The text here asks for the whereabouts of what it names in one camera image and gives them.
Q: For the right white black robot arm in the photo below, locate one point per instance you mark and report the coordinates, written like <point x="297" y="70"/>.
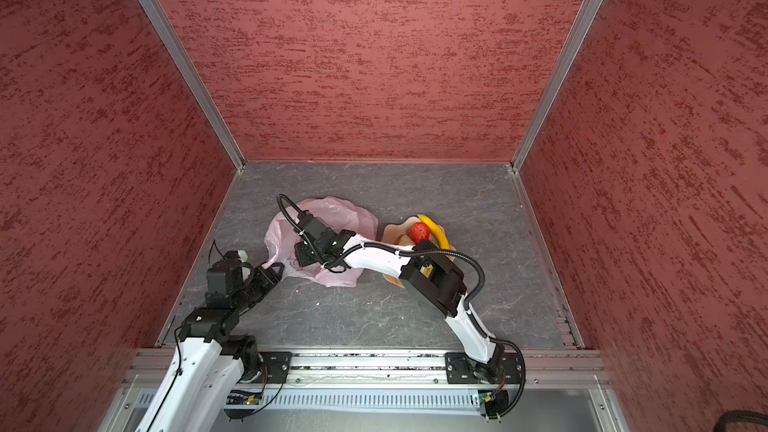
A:
<point x="443" y="282"/>

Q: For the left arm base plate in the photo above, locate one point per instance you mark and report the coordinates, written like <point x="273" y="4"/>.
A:
<point x="274" y="367"/>

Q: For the red fake fruit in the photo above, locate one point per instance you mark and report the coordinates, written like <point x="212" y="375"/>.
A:
<point x="419" y="232"/>

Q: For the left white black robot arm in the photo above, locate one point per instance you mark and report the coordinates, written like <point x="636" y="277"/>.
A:
<point x="212" y="365"/>

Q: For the small circuit board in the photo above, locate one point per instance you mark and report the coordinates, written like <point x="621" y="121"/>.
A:
<point x="244" y="398"/>
<point x="492" y="404"/>

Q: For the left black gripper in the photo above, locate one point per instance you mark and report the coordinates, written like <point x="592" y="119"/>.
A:
<point x="268" y="276"/>

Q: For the white slotted cable duct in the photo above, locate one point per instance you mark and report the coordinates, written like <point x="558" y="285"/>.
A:
<point x="460" y="401"/>

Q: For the yellow fake banana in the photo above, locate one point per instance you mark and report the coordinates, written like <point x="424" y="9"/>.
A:
<point x="436" y="232"/>

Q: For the right aluminium corner post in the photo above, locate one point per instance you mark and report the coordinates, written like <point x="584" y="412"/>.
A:
<point x="580" y="27"/>

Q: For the right small circuit board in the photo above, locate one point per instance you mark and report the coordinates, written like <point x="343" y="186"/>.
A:
<point x="492" y="404"/>

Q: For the left small circuit board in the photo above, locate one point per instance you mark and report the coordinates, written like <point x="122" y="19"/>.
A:
<point x="244" y="398"/>

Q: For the aluminium front rail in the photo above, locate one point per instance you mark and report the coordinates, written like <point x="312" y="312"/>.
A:
<point x="425" y="368"/>

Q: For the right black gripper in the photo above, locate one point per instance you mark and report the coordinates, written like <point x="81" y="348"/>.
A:
<point x="302" y="254"/>

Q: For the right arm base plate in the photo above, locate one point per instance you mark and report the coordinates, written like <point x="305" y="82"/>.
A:
<point x="503" y="367"/>

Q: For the aluminium corner post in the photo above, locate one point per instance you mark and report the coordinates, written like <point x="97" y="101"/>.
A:
<point x="173" y="44"/>
<point x="580" y="27"/>

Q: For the pink plastic bag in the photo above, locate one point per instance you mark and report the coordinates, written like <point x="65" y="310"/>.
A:
<point x="336" y="213"/>

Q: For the left aluminium corner post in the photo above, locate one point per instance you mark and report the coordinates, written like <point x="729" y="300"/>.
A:
<point x="173" y="44"/>

